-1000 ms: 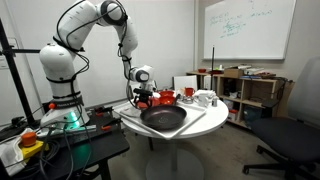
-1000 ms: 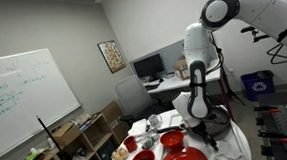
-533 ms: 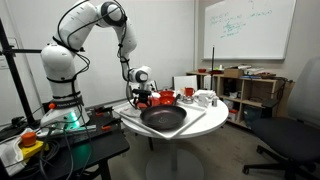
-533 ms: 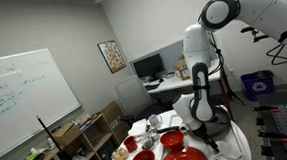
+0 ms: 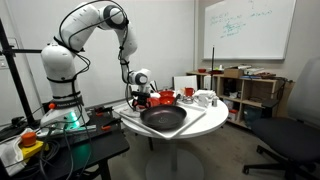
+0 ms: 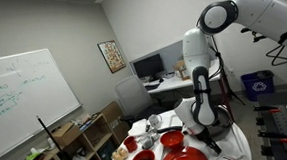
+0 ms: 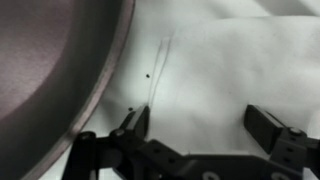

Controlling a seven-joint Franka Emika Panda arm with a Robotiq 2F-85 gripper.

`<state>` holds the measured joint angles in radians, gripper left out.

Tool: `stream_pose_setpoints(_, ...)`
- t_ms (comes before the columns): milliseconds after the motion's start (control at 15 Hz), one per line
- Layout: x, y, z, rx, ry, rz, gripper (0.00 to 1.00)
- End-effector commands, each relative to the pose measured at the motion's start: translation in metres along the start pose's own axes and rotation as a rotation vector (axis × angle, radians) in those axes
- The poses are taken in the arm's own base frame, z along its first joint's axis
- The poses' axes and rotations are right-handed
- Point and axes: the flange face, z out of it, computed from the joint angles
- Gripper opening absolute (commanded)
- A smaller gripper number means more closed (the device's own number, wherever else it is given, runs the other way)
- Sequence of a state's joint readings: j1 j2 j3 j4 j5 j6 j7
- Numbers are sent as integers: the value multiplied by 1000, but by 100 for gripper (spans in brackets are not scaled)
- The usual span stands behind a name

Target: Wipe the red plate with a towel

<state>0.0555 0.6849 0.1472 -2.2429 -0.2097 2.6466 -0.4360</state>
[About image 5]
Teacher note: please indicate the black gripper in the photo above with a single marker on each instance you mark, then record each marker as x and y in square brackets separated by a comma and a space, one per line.
[140, 101]

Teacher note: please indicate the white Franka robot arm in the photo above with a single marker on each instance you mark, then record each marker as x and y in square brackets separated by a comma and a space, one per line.
[58, 63]

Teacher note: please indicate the dark frying pan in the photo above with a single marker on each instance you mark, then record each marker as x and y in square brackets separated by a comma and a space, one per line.
[163, 117]

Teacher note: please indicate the empty red bowl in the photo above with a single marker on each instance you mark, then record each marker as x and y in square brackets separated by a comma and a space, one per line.
[166, 99]

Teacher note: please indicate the red bowl with dark beans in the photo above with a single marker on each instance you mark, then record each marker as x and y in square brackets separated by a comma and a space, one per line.
[166, 92]

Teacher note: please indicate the orange black clamp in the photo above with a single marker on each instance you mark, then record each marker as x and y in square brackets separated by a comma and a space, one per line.
[103, 110]
[108, 126]

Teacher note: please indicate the clear glass jar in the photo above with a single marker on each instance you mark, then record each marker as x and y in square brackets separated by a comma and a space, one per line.
[187, 100]

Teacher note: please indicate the white flat panel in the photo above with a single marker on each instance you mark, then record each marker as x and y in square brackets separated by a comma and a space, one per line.
[185, 83]

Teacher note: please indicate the red mug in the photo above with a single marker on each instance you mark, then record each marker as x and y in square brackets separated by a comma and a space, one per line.
[189, 91]

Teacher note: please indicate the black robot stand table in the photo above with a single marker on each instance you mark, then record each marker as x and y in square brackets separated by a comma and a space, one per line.
[100, 146]

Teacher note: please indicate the white mug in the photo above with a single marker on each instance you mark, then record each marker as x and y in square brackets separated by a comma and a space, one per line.
[202, 100]

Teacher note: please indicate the red bowl on shelf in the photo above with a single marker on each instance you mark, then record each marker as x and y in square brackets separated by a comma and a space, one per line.
[201, 70]

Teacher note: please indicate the round white table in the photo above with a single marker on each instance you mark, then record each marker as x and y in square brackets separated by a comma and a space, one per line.
[213, 116]

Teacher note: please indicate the small silver can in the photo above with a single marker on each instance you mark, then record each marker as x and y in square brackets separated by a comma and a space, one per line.
[214, 101]

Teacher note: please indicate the small cardboard box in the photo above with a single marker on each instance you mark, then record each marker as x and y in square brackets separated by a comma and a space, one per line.
[233, 72]

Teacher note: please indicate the blue storage bin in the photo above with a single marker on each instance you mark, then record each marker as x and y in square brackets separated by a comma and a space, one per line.
[252, 116]

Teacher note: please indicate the yellow red emergency stop button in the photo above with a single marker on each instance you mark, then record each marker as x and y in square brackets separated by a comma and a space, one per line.
[29, 140]

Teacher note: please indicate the wooden shelf unit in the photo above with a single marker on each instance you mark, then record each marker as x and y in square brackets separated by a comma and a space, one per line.
[260, 90]

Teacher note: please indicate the stack of books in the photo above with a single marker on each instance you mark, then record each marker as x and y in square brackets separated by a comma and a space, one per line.
[256, 71]

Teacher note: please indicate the whiteboard with green writing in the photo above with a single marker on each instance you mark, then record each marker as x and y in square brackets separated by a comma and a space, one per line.
[250, 30]

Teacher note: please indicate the white crumpled cloth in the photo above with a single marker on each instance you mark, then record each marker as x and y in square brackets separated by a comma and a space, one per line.
[10, 153]

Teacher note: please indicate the black seat office chair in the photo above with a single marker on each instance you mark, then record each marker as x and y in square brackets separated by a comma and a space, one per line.
[286, 136]

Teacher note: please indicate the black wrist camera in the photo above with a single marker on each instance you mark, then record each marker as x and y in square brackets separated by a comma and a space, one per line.
[141, 95]

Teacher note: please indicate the aluminium extrusion rail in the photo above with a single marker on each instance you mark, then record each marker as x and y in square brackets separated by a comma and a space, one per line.
[83, 129]

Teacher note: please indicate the black camera tripod stand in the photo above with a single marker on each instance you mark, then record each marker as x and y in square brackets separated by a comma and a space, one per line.
[13, 73]

